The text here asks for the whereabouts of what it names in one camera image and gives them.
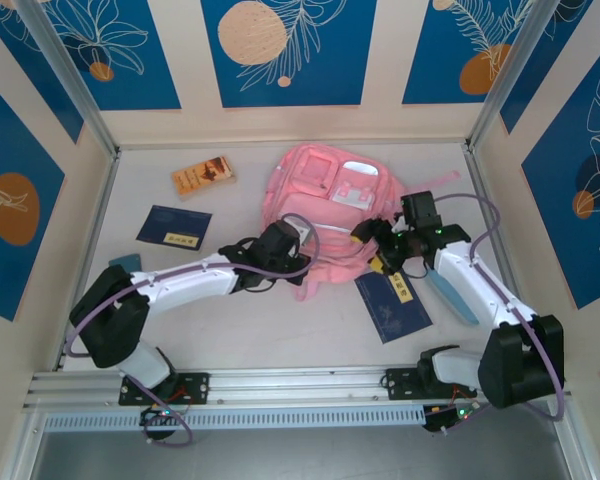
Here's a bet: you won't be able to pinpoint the dark blue notebook plant print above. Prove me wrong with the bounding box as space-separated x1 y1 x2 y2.
353 269 433 345

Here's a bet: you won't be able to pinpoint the pink school backpack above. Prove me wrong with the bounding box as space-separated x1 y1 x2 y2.
259 142 462 304

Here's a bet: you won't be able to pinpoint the dark blue notebook round emblem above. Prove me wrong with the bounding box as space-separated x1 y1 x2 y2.
135 204 214 250

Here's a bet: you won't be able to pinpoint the thick orange book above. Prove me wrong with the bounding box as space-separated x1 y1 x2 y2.
171 155 239 202

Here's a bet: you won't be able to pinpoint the teal flat pouch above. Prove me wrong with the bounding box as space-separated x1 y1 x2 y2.
424 267 481 327
108 253 144 274

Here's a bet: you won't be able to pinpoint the blue poster navy circle leaves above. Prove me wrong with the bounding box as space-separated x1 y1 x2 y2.
521 35 600 311

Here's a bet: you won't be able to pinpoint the black controller board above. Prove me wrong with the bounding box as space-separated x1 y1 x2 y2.
139 405 186 441
423 403 481 435

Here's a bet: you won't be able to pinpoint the blue poster orange circle fern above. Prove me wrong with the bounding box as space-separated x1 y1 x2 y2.
401 0 537 106

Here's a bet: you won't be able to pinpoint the blue poster large peach circle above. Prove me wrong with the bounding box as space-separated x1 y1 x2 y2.
201 0 379 109

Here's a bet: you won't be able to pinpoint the steel sheet panel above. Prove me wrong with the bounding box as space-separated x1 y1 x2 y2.
29 428 571 480

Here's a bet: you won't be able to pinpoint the blue poster white leaf lines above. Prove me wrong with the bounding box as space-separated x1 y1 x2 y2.
499 0 597 135

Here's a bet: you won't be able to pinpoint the blue poster white lily drawing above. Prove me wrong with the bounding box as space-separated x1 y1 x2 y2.
43 0 182 112

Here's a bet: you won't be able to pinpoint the blue poster orange circle flower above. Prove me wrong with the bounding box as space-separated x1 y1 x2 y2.
0 69 67 323

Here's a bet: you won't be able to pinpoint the blue poster peach circle flower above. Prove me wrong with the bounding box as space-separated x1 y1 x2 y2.
0 0 85 145

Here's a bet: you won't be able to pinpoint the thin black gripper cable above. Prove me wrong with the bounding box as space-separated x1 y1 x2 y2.
243 278 277 295
402 259 430 280

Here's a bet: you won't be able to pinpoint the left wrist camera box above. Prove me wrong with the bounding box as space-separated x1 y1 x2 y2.
257 219 304 259

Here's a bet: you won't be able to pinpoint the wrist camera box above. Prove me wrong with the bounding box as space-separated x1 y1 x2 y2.
400 190 444 235
257 219 304 259

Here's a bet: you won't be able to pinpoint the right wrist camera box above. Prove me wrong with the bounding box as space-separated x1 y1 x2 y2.
400 190 444 235

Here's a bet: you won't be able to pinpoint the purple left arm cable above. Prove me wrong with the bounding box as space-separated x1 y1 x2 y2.
64 213 322 447

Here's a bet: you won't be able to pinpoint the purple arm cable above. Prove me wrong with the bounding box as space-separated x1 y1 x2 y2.
432 192 566 436
64 213 322 447

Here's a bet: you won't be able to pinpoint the aluminium side rail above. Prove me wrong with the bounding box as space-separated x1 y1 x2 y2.
53 149 122 372
463 144 529 316

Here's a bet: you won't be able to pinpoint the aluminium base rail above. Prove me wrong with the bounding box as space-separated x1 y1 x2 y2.
22 362 574 412

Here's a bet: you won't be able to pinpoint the grey slotted cable duct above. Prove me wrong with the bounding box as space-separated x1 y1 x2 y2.
43 402 427 432

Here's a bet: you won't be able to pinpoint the aluminium frame post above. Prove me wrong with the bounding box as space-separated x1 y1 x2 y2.
15 0 120 157
465 0 595 151

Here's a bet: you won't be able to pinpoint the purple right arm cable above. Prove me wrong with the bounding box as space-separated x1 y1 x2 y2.
432 192 566 436

